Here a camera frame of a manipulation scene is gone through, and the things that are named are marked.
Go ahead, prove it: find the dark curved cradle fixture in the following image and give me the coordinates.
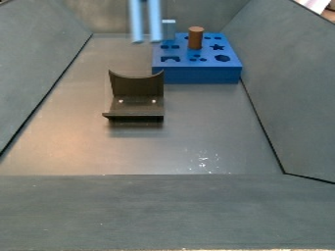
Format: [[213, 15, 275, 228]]
[[101, 72, 165, 120]]

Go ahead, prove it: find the blue shape-sorter block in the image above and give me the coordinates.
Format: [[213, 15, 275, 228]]
[[152, 32, 241, 84]]

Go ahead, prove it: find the light blue square-circle object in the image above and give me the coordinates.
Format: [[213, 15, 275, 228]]
[[127, 0, 165, 44]]

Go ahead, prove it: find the light blue rectangular peg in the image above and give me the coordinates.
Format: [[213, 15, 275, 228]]
[[163, 20, 176, 40]]

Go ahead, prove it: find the brown cylinder peg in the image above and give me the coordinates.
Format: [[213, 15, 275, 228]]
[[188, 26, 204, 50]]

